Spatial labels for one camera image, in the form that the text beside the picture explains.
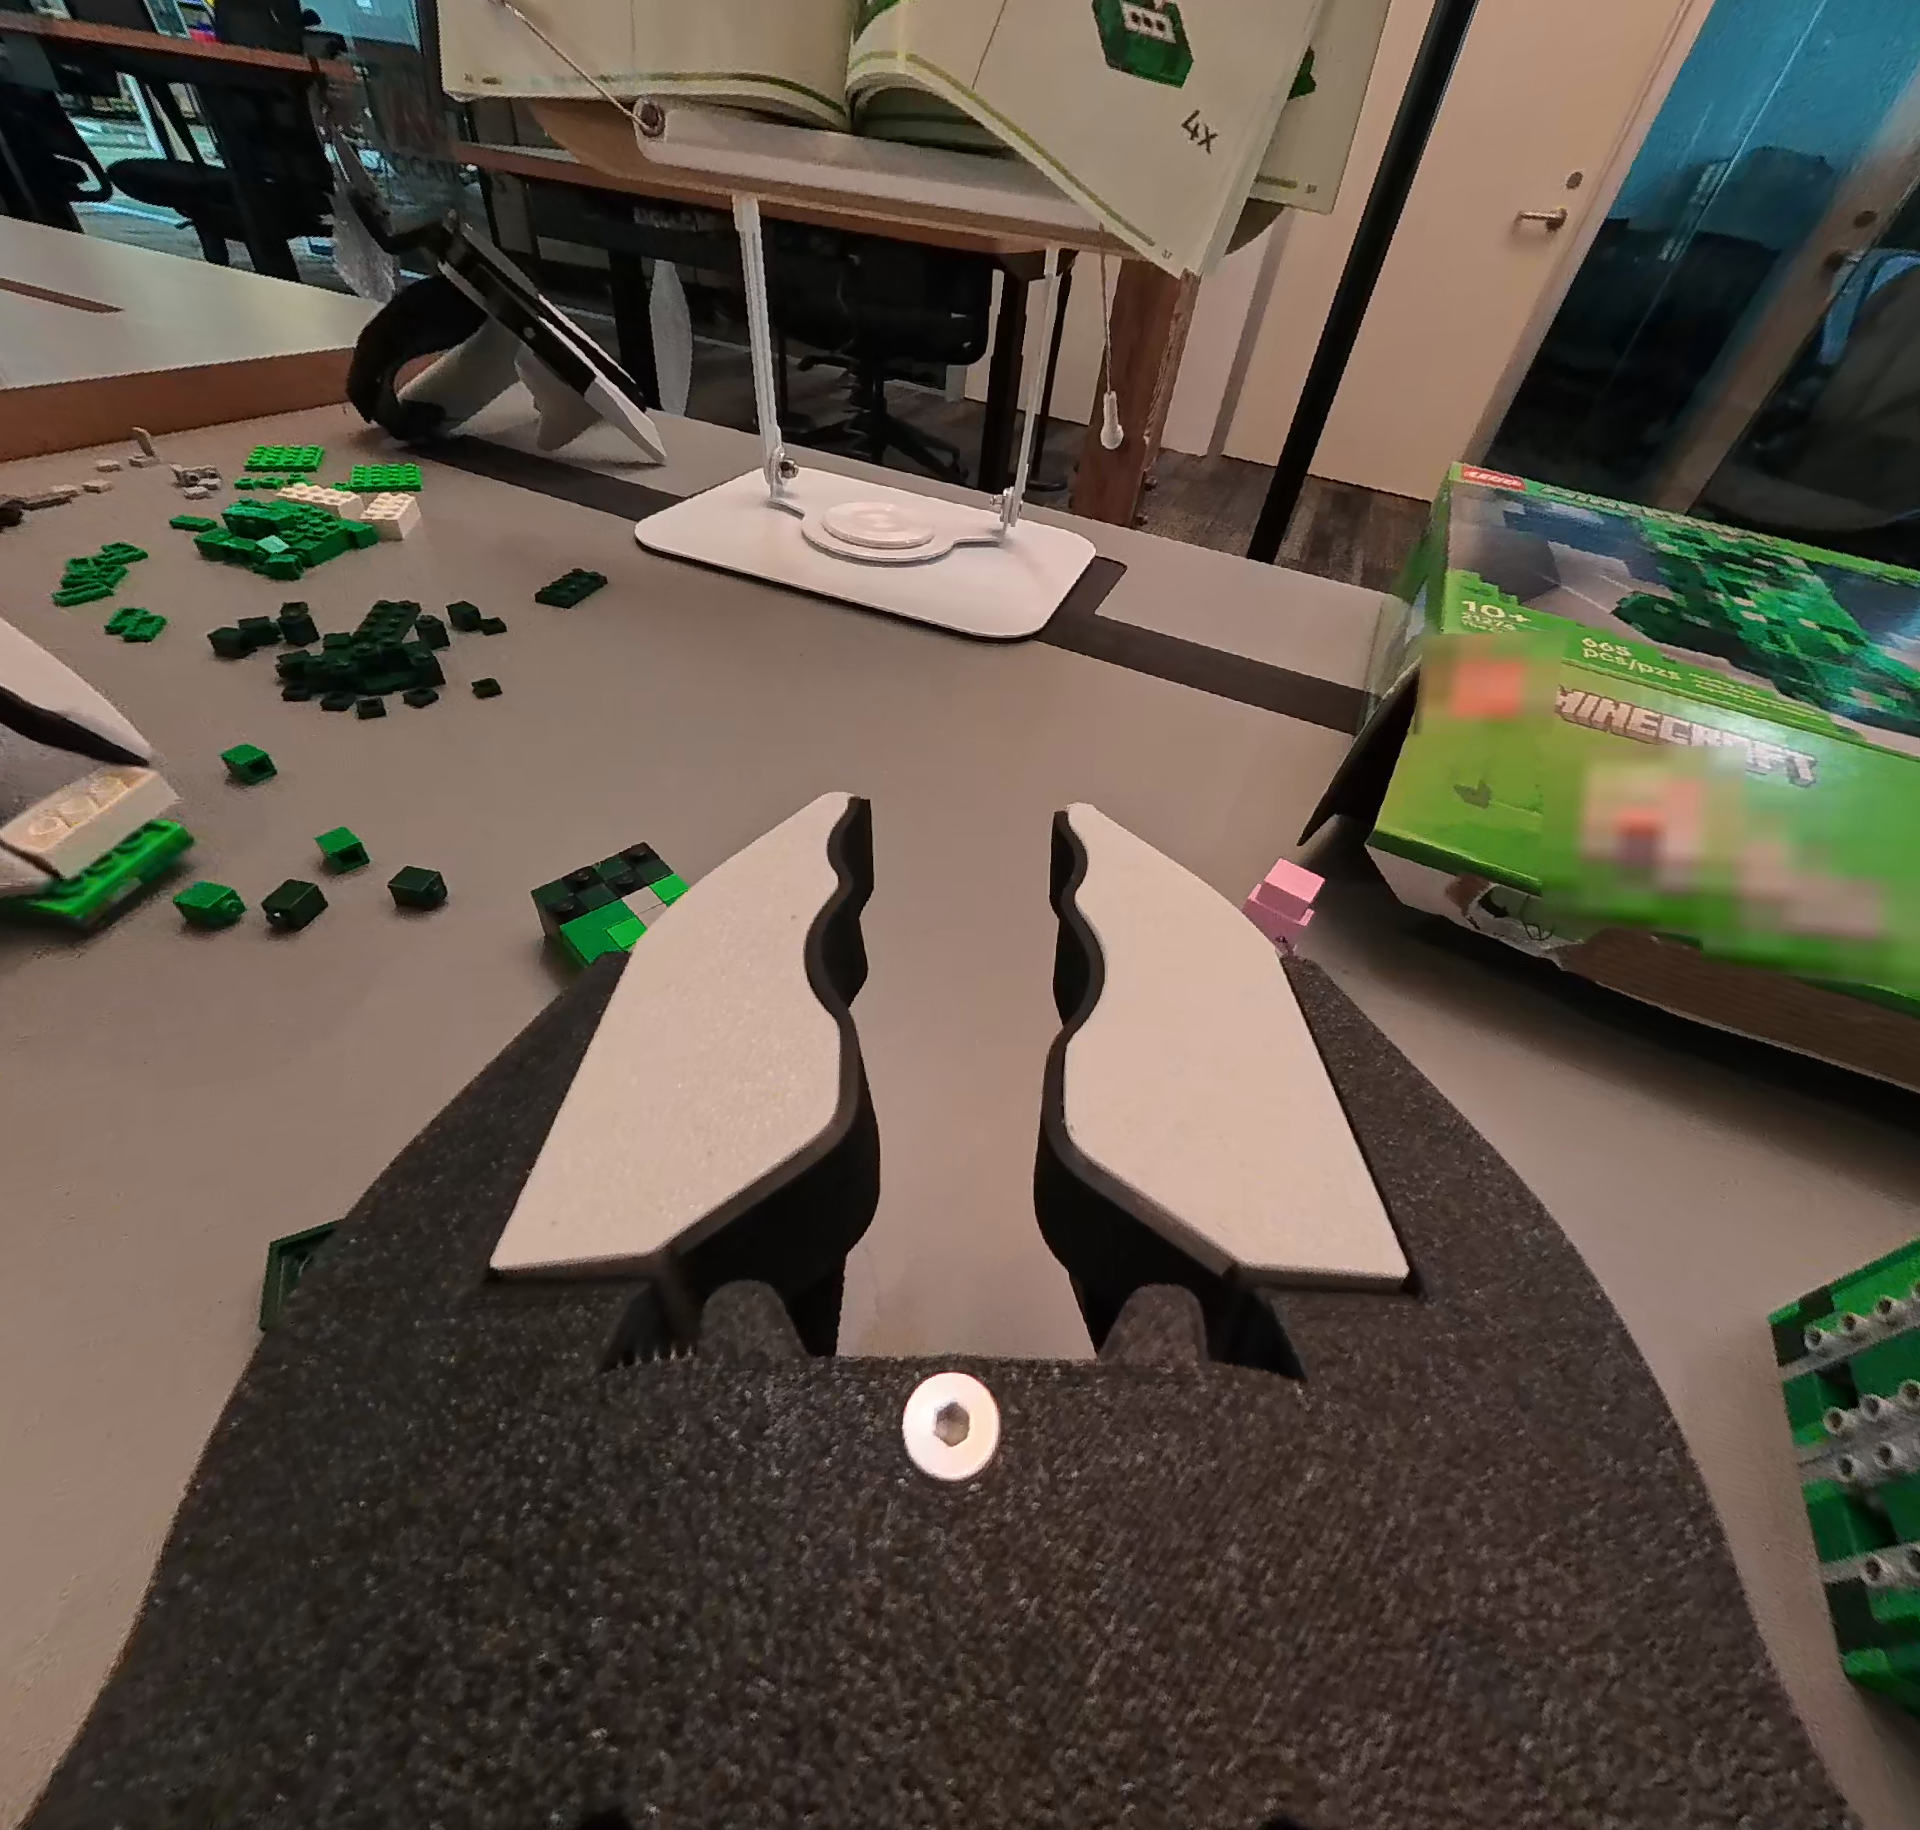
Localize long dark green lego plate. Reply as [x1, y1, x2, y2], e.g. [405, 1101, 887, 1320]
[257, 1216, 346, 1333]

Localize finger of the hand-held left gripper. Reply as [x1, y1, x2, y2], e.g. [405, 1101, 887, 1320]
[0, 614, 157, 813]

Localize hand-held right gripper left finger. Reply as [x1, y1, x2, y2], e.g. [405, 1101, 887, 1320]
[491, 793, 886, 1358]

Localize bright green lego plate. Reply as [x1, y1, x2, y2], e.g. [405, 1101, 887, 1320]
[0, 816, 198, 931]

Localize pink lego pig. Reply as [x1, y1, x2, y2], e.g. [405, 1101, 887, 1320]
[1244, 856, 1329, 953]

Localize pile of dark green bricks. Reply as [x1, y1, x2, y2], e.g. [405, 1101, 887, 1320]
[208, 597, 504, 721]

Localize group of small green plates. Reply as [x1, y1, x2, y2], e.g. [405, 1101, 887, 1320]
[52, 539, 170, 645]

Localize black headphones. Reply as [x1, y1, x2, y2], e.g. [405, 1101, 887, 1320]
[348, 276, 460, 439]

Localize open lego instruction booklet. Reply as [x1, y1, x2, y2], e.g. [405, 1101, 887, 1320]
[434, 0, 1419, 276]

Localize grey office chair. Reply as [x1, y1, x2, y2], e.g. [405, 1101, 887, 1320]
[1770, 247, 1920, 541]

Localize white door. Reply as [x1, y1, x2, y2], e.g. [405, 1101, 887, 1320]
[1215, 0, 1758, 504]

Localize black office chair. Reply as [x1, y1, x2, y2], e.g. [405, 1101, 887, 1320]
[780, 255, 994, 469]
[106, 0, 331, 273]

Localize small green mosaic lego assembly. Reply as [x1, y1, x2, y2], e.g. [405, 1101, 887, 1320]
[532, 841, 693, 968]

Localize wooden table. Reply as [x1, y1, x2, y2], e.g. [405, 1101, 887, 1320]
[450, 134, 1202, 527]

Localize white book stand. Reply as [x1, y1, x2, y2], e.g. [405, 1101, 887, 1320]
[465, 0, 1164, 643]

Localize green lego set box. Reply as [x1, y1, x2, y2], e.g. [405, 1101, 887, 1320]
[1304, 463, 1920, 1097]

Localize pile of green white bricks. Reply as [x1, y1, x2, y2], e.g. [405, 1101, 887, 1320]
[168, 442, 427, 582]

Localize tablet on white stand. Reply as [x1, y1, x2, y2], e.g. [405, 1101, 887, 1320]
[392, 210, 669, 466]

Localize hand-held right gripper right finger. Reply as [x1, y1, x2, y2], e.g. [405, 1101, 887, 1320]
[1035, 803, 1413, 1374]

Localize scattered small grey lego pieces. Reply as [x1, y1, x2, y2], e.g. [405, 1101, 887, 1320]
[0, 427, 228, 528]

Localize grey side table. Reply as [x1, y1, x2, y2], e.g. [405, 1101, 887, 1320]
[0, 210, 377, 464]

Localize white lego plate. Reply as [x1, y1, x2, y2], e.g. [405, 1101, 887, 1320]
[0, 764, 168, 879]

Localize large green lego build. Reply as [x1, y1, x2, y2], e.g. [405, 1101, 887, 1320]
[1768, 1237, 1920, 1703]

